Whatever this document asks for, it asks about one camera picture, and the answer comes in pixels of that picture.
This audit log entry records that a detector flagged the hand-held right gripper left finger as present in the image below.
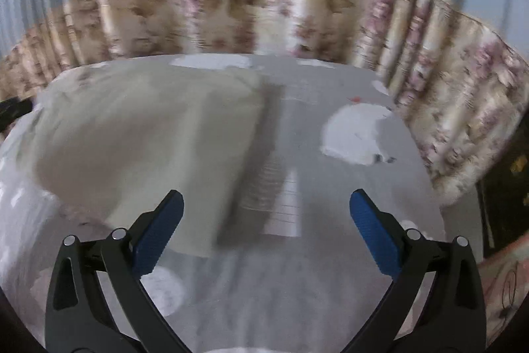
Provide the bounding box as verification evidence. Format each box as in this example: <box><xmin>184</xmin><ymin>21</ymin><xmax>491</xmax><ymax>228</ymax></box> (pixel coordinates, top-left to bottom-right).
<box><xmin>45</xmin><ymin>190</ymin><xmax>185</xmax><ymax>353</ymax></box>

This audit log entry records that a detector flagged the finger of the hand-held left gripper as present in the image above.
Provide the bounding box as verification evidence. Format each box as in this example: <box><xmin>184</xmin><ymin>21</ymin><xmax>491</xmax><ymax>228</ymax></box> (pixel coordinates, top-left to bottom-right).
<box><xmin>0</xmin><ymin>98</ymin><xmax>33</xmax><ymax>130</ymax></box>

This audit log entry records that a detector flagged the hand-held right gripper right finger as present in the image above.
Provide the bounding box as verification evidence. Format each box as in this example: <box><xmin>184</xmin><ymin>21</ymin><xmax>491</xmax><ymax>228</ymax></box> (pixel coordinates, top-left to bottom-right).
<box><xmin>349</xmin><ymin>189</ymin><xmax>487</xmax><ymax>353</ymax></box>

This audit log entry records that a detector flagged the light green zip jacket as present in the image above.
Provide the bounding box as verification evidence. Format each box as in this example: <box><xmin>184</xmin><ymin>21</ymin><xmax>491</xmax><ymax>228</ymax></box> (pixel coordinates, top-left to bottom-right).
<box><xmin>31</xmin><ymin>66</ymin><xmax>287</xmax><ymax>257</ymax></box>

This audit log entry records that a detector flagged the bed with grey printed sheet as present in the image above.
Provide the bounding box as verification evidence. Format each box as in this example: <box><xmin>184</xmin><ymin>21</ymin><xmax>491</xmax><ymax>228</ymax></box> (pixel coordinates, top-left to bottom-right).
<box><xmin>0</xmin><ymin>53</ymin><xmax>451</xmax><ymax>353</ymax></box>

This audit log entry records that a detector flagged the dark wooden furniture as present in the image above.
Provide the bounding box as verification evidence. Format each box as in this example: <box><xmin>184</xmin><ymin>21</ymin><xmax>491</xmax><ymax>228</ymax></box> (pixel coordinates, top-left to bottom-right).
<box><xmin>476</xmin><ymin>130</ymin><xmax>529</xmax><ymax>259</ymax></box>

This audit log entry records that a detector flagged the pink floral cloth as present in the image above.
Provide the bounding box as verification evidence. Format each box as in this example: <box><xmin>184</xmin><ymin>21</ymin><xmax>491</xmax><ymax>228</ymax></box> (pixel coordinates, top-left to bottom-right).
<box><xmin>478</xmin><ymin>243</ymin><xmax>529</xmax><ymax>341</ymax></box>

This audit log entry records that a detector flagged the blue curtain with floral hem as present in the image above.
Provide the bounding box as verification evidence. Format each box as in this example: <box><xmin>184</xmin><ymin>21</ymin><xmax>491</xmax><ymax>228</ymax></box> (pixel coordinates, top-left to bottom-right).
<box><xmin>0</xmin><ymin>0</ymin><xmax>529</xmax><ymax>209</ymax></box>

